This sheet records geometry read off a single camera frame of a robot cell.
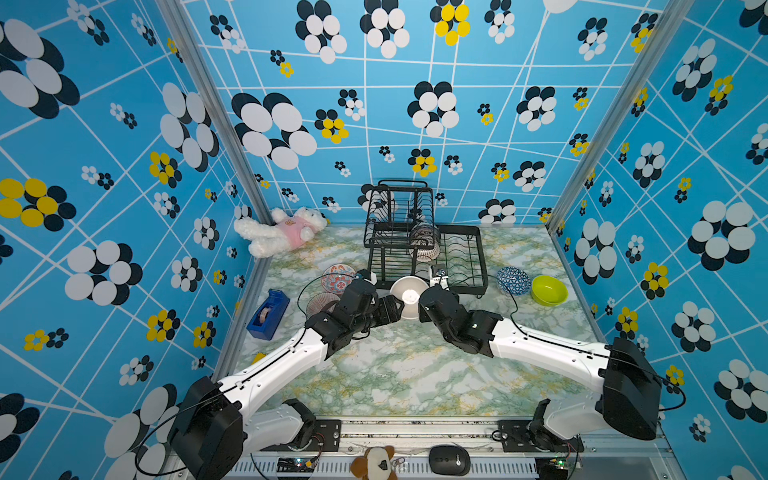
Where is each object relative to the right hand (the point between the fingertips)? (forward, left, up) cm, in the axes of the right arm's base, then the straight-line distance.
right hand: (429, 292), depth 81 cm
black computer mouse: (-37, -3, -15) cm, 40 cm away
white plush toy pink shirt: (+29, +50, -6) cm, 58 cm away
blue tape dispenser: (-4, +48, -10) cm, 49 cm away
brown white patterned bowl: (+20, -1, 0) cm, 20 cm away
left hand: (-4, +8, -1) cm, 9 cm away
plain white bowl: (+1, +6, 0) cm, 6 cm away
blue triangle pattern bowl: (+15, -32, -16) cm, 39 cm away
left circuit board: (-38, +34, -19) cm, 54 cm away
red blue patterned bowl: (-4, +23, +13) cm, 27 cm away
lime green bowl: (+11, -42, -15) cm, 46 cm away
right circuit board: (-37, -28, -17) cm, 50 cm away
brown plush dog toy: (-38, +14, -13) cm, 43 cm away
